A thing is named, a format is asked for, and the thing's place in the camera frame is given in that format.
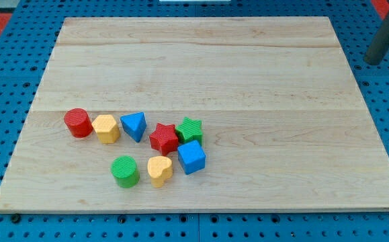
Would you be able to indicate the green star block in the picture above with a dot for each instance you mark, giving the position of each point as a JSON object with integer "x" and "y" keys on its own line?
{"x": 189, "y": 130}

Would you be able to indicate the red star block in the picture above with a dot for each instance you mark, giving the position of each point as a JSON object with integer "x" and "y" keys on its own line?
{"x": 164, "y": 139}

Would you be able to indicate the blue cube block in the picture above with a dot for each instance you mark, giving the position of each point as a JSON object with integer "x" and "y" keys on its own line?
{"x": 191, "y": 157}

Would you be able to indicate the wooden board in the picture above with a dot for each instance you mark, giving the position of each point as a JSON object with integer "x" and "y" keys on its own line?
{"x": 286, "y": 128}

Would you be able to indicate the yellow heart block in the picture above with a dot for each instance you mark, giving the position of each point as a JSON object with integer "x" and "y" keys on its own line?
{"x": 160, "y": 169}

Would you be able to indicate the blue triangle block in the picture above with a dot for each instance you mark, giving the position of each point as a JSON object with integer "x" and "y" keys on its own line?
{"x": 134, "y": 125}

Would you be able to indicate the green cylinder block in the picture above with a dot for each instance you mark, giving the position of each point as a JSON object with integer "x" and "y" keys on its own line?
{"x": 125, "y": 171}

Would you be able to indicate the yellow hexagon block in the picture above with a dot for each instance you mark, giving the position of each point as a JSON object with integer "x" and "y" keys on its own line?
{"x": 106, "y": 129}

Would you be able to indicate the red cylinder block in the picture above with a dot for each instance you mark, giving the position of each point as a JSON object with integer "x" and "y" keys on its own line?
{"x": 78, "y": 122}

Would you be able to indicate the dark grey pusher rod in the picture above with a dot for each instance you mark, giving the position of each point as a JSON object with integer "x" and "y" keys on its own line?
{"x": 379, "y": 45}

